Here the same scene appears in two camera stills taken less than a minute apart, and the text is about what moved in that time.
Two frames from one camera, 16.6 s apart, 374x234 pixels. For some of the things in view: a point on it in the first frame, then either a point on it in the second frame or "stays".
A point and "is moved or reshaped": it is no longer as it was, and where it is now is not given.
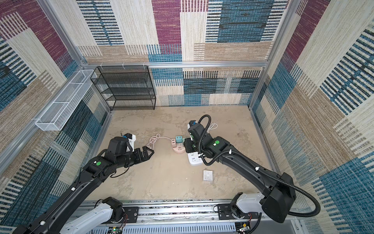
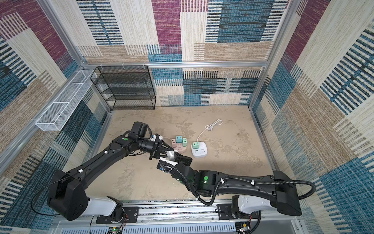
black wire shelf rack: [125, 87] stays
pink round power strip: [179, 148] stays
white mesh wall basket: [61, 108] stays
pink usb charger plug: [173, 142] stays
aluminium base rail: [181, 217] stays
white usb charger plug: [207, 175] is moved or reshaped
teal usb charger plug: [178, 139] stays
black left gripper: [140, 158] → [157, 147]
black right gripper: [187, 144] → [181, 158]
